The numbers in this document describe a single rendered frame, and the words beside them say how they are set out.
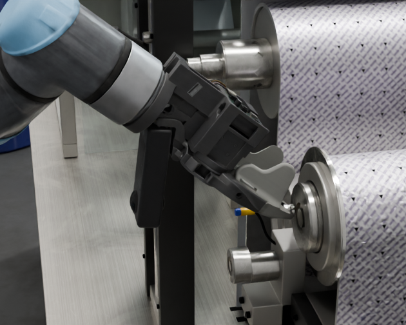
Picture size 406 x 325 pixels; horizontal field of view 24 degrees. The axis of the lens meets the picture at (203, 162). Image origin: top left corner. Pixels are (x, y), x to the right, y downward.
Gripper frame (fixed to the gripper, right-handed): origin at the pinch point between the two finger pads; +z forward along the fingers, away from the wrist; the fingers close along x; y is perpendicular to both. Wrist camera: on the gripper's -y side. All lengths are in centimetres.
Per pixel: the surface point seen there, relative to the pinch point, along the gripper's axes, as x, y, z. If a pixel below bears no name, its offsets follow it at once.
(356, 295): -8.4, -0.6, 8.8
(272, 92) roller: 19.7, 7.7, -0.1
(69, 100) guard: 94, -27, 1
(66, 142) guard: 94, -35, 6
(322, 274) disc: -4.6, -1.8, 6.6
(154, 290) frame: 37, -30, 14
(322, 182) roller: -4.5, 6.2, -0.8
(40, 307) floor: 176, -112, 59
